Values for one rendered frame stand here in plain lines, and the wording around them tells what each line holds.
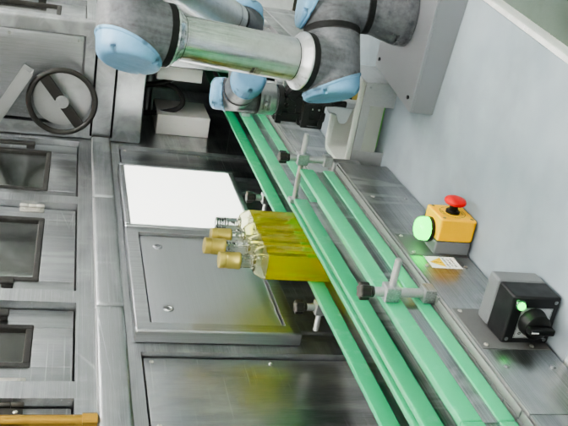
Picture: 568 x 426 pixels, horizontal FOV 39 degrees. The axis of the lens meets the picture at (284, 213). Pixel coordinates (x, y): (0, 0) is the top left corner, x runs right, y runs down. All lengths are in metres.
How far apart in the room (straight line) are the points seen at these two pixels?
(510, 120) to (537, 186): 0.15
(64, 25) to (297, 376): 1.38
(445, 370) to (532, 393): 0.12
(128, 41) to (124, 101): 1.19
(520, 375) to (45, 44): 1.83
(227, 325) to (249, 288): 0.19
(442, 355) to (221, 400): 0.47
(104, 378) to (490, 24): 0.94
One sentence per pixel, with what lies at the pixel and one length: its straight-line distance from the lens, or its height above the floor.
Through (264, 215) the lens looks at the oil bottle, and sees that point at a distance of 1.80.
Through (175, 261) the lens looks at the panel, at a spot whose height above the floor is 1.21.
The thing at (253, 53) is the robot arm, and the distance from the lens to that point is 1.53.
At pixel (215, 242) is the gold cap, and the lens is 1.67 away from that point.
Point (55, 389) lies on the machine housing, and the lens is 1.49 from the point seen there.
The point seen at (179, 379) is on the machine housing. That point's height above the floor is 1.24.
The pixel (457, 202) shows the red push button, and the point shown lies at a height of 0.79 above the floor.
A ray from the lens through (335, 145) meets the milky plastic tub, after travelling 2.04.
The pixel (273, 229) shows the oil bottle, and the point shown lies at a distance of 1.75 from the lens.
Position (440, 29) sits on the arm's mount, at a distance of 1.63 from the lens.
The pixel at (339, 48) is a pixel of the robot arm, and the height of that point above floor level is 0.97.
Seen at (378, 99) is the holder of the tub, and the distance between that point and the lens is 1.87.
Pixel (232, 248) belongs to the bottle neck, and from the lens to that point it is 1.68.
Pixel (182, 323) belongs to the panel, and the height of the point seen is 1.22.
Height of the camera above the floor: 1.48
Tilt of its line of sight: 16 degrees down
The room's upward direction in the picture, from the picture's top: 86 degrees counter-clockwise
